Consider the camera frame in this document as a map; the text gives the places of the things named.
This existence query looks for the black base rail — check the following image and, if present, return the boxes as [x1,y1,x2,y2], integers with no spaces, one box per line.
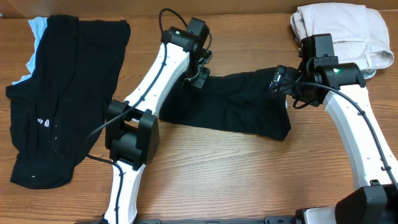
[74,214,352,224]

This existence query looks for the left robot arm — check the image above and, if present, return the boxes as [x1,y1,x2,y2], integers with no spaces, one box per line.
[100,18,211,223]

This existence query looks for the black polo shirt with logo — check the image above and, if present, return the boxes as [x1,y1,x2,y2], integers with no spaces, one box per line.
[6,16,131,189]

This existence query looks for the folded beige trousers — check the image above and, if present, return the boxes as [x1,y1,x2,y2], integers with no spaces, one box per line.
[290,2,394,71]

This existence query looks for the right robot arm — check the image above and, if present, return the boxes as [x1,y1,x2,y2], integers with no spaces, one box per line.
[264,34,397,224]

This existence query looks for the light blue garment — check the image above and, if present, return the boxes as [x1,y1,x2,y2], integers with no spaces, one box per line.
[12,17,47,85]

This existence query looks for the black t-shirt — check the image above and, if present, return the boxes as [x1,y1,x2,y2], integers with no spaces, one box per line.
[159,67,291,141]

